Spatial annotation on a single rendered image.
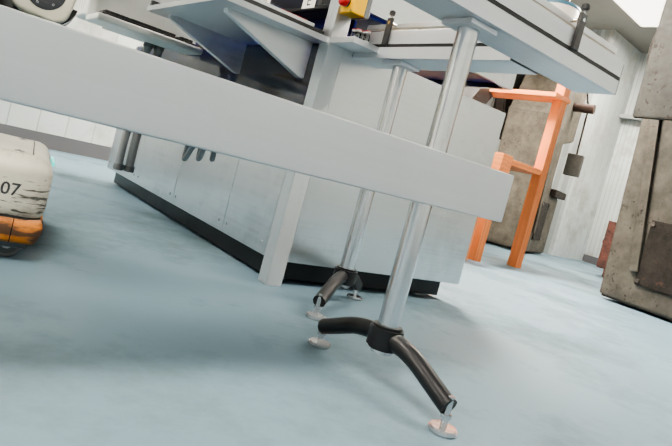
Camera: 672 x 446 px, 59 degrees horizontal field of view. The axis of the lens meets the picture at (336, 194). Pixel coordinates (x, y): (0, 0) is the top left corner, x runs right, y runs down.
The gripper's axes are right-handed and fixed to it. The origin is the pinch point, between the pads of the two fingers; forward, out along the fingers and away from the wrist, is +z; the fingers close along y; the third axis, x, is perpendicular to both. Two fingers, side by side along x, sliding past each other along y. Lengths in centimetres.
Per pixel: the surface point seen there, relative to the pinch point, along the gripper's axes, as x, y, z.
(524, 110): 307, 557, -61
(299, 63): -2.7, 33.7, 19.0
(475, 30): -91, 23, 12
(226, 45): 47, 28, 15
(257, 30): -2.9, 15.1, 13.3
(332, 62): -12.6, 40.5, 16.4
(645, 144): 51, 381, -16
